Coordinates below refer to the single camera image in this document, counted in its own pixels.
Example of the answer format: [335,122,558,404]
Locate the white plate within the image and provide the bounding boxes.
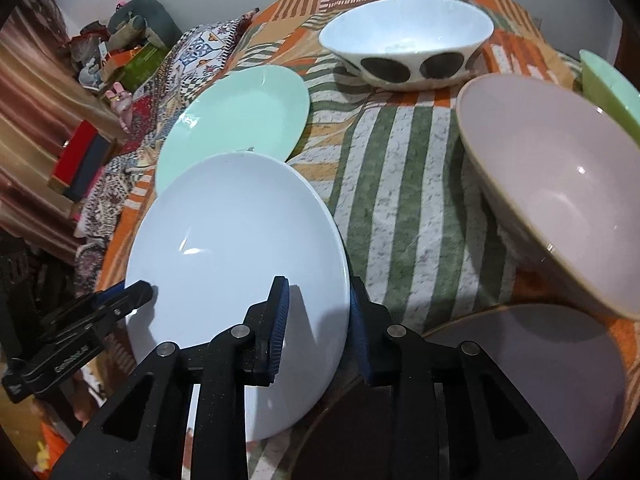
[126,152,350,441]

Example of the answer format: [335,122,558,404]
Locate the mint green plate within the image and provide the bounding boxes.
[155,65,310,194]

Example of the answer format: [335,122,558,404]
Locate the pink bowl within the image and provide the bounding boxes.
[456,74,639,320]

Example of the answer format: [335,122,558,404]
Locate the green bowl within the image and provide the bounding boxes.
[579,49,640,142]

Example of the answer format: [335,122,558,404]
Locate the white bowl black spots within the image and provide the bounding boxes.
[319,0,495,92]

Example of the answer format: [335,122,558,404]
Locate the pink plate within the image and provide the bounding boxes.
[291,304,627,479]

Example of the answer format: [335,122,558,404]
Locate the red box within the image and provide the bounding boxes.
[49,120,116,203]

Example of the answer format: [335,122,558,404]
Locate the striped patchwork blanket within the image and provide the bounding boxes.
[94,0,640,480]

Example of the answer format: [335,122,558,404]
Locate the pink bunny toy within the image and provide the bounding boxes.
[105,81,134,133]

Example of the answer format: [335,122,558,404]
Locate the striped brown curtain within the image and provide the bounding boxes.
[1,0,124,262]

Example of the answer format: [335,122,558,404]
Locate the green box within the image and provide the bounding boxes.
[116,44,168,93]

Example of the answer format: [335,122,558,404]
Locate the patterned quilt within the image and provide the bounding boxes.
[74,9,258,297]

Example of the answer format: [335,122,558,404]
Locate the grey plush toy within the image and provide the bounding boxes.
[106,0,182,52]

